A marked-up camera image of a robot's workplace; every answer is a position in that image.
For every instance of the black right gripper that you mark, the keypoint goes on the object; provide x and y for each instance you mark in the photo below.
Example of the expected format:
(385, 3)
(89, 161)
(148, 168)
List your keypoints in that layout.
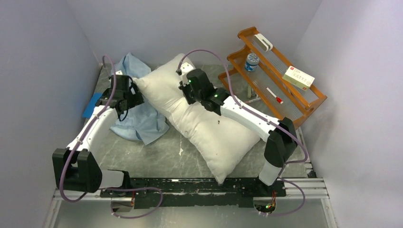
(184, 89)

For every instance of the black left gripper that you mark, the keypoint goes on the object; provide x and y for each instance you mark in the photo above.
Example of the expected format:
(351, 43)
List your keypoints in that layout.
(136, 99)

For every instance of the light blue pillowcase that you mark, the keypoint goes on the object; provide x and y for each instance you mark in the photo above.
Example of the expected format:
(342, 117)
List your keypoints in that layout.
(142, 123)

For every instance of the white pillow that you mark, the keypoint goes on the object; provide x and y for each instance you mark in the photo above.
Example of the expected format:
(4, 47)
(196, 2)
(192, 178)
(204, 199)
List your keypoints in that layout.
(221, 141)

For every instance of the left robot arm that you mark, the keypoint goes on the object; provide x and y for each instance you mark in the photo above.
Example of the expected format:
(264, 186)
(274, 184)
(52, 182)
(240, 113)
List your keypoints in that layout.
(75, 167)

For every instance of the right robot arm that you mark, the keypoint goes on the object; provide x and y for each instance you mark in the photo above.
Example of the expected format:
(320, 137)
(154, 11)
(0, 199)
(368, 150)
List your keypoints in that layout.
(278, 135)

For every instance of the grey pen on table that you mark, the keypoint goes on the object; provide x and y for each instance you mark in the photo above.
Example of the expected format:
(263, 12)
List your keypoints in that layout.
(252, 100)

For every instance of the blue white jar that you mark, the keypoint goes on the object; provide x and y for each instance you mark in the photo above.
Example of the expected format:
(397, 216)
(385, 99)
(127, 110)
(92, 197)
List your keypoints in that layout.
(251, 63)

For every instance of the orange wooden shelf rack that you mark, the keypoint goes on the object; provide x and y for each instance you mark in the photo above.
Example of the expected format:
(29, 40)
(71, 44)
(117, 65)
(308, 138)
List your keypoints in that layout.
(298, 105)

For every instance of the white rectangular device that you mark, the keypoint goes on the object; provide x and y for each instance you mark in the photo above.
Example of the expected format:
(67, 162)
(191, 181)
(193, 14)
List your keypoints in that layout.
(263, 42)

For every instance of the red white marker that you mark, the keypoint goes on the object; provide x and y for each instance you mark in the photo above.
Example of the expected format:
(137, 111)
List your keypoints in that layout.
(279, 100)

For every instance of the white medicine box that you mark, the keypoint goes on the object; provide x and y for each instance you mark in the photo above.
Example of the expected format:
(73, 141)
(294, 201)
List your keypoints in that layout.
(298, 78)

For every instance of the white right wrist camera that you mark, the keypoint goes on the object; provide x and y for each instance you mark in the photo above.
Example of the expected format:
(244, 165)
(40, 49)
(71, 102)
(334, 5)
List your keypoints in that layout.
(185, 68)

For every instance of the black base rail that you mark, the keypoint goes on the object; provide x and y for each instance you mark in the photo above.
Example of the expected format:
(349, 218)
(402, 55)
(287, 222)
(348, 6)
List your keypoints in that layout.
(241, 192)

